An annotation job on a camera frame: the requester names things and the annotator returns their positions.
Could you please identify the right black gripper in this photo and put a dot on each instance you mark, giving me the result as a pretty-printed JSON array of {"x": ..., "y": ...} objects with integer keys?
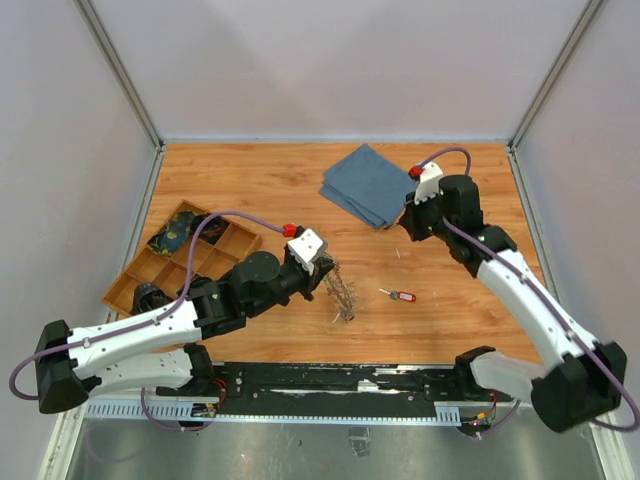
[{"x": 410, "y": 218}]

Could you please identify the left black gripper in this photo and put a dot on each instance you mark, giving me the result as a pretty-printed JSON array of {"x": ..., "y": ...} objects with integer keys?
[{"x": 322, "y": 267}]

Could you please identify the metal disc with keyrings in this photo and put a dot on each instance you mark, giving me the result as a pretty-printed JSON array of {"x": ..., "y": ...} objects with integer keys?
[{"x": 340, "y": 291}]

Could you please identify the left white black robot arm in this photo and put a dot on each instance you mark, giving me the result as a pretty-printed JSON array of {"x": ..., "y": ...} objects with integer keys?
[{"x": 73, "y": 361}]

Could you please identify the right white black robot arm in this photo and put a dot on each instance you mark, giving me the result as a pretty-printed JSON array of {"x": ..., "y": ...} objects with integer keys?
[{"x": 579, "y": 377}]

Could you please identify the folded blue cloth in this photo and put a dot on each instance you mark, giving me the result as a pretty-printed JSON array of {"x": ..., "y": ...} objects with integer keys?
[{"x": 368, "y": 186}]

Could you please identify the key with red tag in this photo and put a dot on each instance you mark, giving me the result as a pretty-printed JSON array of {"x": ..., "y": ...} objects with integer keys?
[{"x": 399, "y": 295}]

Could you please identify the black bundle in tray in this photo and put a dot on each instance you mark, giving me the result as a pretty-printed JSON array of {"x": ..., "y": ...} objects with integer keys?
[{"x": 212, "y": 230}]

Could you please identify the blue yellow patterned cloth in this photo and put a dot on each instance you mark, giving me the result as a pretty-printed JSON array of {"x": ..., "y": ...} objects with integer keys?
[{"x": 175, "y": 234}]

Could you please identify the dark bundle in tray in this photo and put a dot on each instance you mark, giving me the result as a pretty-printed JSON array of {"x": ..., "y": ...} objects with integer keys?
[{"x": 148, "y": 297}]

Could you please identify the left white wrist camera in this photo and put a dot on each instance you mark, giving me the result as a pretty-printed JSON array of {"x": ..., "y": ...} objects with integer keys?
[{"x": 306, "y": 248}]

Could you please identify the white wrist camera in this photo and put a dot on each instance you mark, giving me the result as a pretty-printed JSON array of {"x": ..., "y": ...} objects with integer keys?
[
  {"x": 427, "y": 177},
  {"x": 306, "y": 248}
]

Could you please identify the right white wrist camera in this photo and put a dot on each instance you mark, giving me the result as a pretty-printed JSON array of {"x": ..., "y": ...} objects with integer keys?
[{"x": 427, "y": 177}]

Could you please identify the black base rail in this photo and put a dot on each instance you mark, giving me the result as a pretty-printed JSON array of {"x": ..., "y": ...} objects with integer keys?
[{"x": 349, "y": 391}]

